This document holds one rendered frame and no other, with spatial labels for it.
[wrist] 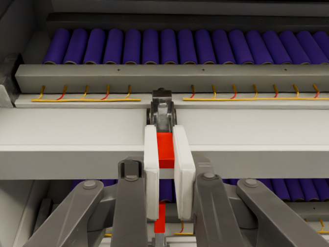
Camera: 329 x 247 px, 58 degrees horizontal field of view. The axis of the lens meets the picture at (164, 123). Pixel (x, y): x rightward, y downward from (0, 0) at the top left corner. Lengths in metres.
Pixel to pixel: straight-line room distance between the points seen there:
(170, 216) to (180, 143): 0.23
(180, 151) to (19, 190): 0.26
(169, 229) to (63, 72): 0.24
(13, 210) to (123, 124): 0.17
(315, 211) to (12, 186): 0.37
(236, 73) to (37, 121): 0.19
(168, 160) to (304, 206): 0.29
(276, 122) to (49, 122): 0.21
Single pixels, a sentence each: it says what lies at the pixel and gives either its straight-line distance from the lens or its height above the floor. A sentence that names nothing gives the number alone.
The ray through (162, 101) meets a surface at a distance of 0.25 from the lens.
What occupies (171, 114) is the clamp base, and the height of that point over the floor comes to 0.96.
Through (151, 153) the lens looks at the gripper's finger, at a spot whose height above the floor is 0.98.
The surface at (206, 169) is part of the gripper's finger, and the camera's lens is 0.16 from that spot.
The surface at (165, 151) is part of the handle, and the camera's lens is 0.20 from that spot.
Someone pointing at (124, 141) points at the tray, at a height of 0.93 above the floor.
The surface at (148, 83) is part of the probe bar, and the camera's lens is 0.29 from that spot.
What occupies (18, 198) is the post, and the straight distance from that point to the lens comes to 0.38.
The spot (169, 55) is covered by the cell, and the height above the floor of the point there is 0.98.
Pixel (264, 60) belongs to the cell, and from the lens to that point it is 0.34.
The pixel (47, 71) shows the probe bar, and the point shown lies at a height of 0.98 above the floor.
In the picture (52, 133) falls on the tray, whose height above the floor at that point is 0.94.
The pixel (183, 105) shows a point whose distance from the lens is 0.28.
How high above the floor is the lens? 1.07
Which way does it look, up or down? 29 degrees down
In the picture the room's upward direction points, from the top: 1 degrees clockwise
